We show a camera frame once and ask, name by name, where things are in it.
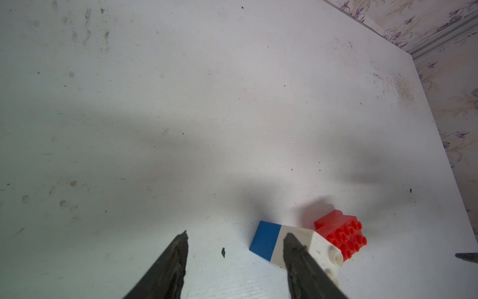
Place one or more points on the red curved lego brick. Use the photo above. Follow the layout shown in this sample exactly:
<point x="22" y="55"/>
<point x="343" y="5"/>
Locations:
<point x="328" y="219"/>

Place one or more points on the long red lego brick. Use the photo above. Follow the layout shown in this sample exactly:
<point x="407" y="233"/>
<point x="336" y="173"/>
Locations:
<point x="346" y="235"/>

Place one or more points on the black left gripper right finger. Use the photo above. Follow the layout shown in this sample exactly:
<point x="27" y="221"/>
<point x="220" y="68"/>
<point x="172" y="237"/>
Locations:
<point x="306" y="280"/>

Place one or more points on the blue lego brick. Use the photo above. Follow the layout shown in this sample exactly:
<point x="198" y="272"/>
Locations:
<point x="265" y="239"/>

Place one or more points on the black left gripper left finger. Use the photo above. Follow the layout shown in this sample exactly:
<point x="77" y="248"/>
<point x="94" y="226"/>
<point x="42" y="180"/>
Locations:
<point x="165" y="278"/>

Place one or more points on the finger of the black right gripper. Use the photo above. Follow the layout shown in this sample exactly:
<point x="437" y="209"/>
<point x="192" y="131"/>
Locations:
<point x="469" y="257"/>

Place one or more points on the white lego brick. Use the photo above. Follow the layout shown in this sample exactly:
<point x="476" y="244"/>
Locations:
<point x="327" y="256"/>

